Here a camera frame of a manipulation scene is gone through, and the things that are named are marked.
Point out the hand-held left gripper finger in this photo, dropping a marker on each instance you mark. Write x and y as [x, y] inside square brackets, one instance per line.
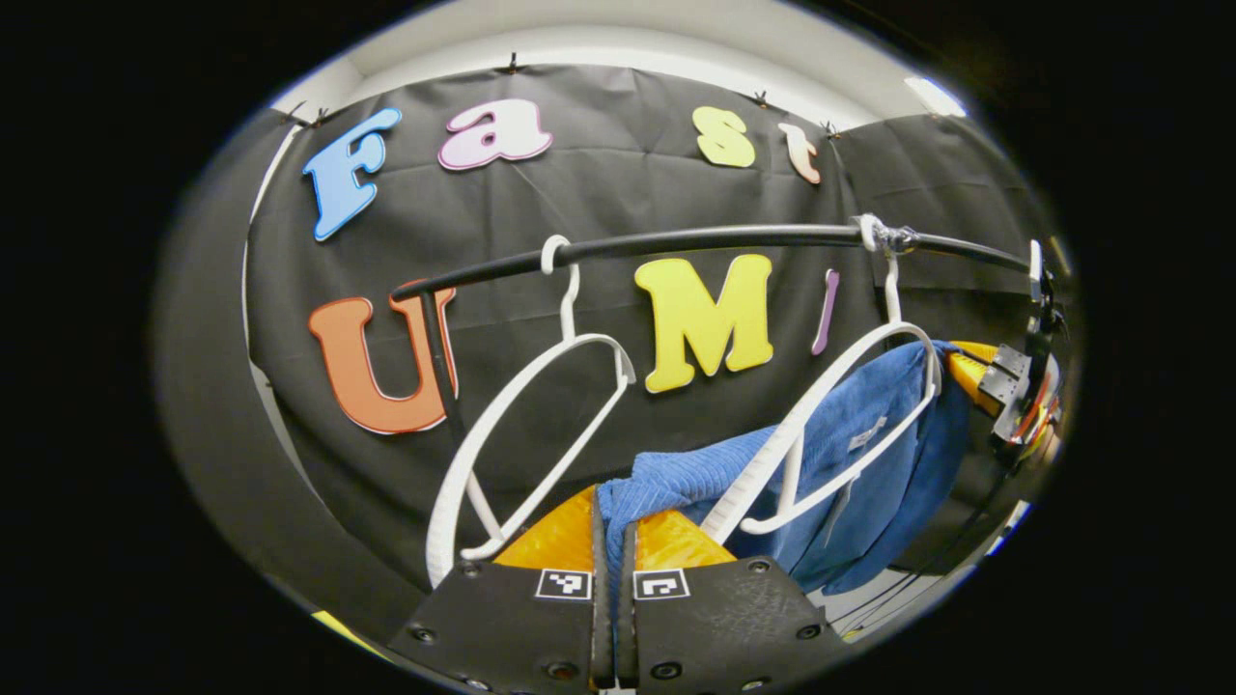
[603, 627]
[626, 627]

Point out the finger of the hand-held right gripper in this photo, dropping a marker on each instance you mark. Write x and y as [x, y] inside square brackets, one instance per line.
[1004, 386]

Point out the blue garment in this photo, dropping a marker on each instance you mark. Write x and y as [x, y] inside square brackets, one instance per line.
[869, 454]

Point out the white clothes hanger with tape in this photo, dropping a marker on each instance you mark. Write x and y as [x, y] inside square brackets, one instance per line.
[758, 478]

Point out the empty white clothes hanger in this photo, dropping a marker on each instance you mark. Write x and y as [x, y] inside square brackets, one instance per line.
[441, 541]

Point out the black clothes rack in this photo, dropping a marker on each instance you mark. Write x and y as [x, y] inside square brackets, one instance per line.
[724, 236]

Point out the small ceiling light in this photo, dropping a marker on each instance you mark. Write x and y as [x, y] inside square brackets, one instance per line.
[933, 97]

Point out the black backdrop cloth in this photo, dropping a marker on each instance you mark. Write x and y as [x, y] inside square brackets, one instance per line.
[579, 174]

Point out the row of black cloth clips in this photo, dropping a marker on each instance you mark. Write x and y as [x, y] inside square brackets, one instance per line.
[512, 66]

